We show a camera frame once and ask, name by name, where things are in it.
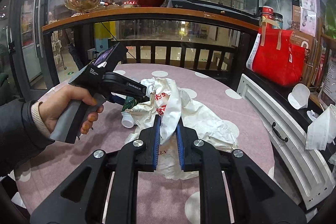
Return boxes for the white red plastic bag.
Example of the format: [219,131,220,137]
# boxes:
[125,78,239,180]

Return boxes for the left forearm dark sleeve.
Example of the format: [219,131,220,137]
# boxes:
[1,98,54,177]

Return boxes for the person's left hand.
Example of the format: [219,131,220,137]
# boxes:
[35,85,98,137]

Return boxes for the small white plastic cup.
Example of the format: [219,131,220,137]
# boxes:
[121,111,135,128]

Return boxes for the pink polka dot tablecloth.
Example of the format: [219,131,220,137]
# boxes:
[7,63,276,224]

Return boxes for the glass lotus bowl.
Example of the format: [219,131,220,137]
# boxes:
[64,0,101,16]

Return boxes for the wooden railing shelf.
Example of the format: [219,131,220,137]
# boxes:
[42,7,259,34]

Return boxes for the red tote bag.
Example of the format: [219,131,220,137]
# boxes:
[246,19,305,87]

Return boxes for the white paper cup lid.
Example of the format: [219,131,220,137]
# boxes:
[288,84,310,110]

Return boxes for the white drawer cabinet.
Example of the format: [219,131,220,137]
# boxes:
[237,74,335,210]

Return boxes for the white paper napkin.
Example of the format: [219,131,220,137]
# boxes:
[305,105,336,150]

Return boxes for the red lid jar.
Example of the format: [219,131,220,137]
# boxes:
[261,6,274,28]

